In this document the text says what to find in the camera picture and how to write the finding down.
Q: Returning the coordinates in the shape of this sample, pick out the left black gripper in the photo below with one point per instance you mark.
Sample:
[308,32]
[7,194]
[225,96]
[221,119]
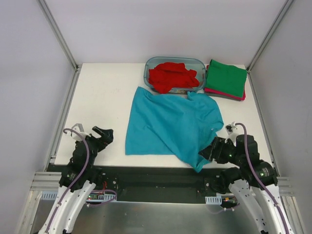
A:
[98,140]

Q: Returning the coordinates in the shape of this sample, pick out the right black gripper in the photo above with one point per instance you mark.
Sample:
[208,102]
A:
[214,149]

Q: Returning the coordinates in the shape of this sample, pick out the teal t shirt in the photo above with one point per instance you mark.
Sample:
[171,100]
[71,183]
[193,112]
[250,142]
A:
[167,124]

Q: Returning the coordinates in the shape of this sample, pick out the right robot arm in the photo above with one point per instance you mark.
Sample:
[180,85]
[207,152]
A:
[251,180]

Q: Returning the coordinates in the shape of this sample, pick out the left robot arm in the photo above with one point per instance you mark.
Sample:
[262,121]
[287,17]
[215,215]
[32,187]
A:
[78,180]

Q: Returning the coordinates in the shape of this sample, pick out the folded pink t shirt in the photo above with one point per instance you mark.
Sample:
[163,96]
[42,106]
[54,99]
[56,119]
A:
[224,93]

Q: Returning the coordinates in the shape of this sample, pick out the folded green t shirt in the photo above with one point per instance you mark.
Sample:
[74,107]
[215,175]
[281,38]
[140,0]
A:
[226,78]

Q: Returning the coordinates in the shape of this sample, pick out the red t shirt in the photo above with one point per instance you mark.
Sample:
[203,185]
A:
[166,76]

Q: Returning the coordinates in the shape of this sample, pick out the clear blue plastic bin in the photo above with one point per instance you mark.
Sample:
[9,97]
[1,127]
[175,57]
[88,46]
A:
[190,63]

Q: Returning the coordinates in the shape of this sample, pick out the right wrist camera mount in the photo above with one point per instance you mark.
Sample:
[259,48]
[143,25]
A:
[231,130]

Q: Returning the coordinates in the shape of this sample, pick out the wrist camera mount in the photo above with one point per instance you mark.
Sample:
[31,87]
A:
[78,133]
[231,130]

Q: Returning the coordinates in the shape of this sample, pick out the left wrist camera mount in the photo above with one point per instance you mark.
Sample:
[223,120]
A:
[78,133]

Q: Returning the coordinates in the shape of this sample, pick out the right white cable duct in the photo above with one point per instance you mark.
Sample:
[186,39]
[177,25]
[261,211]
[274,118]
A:
[213,200]

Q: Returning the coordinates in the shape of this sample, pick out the white cable duct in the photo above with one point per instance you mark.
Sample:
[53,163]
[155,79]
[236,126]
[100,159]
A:
[92,198]
[213,200]

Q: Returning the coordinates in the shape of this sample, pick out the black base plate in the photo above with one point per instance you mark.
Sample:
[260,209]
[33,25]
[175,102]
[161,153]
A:
[159,185]

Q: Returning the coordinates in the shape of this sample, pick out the left aluminium table rail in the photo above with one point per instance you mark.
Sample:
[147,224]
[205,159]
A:
[62,120]

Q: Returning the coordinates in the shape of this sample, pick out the aluminium table rail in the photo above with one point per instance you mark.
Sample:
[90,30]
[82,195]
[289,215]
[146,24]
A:
[264,129]
[62,120]

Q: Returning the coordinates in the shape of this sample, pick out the right aluminium table rail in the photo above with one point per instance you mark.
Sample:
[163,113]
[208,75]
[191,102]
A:
[264,129]

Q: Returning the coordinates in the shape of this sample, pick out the left aluminium frame post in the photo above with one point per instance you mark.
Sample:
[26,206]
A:
[57,32]

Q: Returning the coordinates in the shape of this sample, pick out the aluminium frame post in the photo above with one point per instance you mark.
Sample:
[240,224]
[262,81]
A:
[273,28]
[57,32]

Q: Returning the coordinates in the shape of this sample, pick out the left white cable duct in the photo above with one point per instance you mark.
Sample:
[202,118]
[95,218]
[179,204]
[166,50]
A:
[92,198]

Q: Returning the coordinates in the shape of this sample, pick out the right aluminium frame post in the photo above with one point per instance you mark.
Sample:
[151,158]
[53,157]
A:
[273,28]

